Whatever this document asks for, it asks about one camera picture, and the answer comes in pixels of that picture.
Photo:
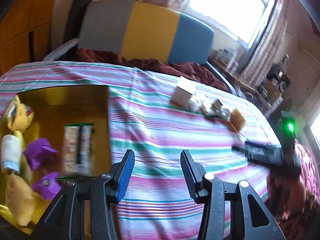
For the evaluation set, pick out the black rolled mat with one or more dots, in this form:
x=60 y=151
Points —
x=77 y=10

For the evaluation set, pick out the clear biscuit bag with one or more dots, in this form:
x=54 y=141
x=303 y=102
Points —
x=72 y=150

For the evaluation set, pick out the clear round container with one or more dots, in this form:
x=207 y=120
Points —
x=225 y=113

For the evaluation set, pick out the pink patterned clothing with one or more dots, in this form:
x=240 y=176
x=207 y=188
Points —
x=310 y=170

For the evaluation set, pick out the pale cardboard box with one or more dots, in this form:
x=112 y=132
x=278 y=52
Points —
x=182 y=92

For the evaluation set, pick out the wooden side desk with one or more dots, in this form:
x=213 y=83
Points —
x=242 y=86

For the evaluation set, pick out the striped bedsheet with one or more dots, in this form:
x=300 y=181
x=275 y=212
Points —
x=162 y=135

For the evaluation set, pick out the grey bed rail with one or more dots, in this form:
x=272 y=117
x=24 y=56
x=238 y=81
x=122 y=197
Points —
x=220 y=75

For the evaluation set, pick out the small beige box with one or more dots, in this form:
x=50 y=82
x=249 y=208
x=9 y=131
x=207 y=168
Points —
x=207 y=106

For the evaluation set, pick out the large window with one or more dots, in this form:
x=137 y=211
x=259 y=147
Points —
x=225 y=5

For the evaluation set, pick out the small window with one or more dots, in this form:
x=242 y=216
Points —
x=315 y=132

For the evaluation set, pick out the dark red blanket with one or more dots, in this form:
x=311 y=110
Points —
x=175 y=70

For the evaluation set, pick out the grey padded armrest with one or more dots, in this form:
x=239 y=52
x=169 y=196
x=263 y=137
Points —
x=60 y=50

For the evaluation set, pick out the dark shelf clutter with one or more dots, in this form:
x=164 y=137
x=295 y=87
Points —
x=275 y=80

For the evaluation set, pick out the purple snack packet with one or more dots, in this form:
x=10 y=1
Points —
x=37 y=152
x=45 y=185

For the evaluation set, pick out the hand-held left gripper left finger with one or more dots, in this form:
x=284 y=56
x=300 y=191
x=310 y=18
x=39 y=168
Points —
x=126 y=172

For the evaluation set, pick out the white roll packet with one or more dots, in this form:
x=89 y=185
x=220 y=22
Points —
x=11 y=152

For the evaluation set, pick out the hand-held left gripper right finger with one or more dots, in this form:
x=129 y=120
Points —
x=187 y=172

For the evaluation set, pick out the white boxes on sill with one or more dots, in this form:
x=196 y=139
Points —
x=228 y=58

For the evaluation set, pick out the wooden wardrobe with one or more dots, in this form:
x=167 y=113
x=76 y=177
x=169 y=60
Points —
x=25 y=30

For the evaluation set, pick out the gold tin box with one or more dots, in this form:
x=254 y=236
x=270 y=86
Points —
x=50 y=110

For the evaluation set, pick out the tan snack packet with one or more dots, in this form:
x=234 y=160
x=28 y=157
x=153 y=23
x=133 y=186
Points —
x=237 y=120

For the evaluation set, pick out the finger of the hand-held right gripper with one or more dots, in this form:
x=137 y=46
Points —
x=250 y=156
x=262 y=146

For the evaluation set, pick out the person's right hand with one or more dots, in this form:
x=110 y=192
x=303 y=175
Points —
x=292 y=190

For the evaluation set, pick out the grey yellow blue headboard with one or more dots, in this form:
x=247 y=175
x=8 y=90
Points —
x=150 y=30

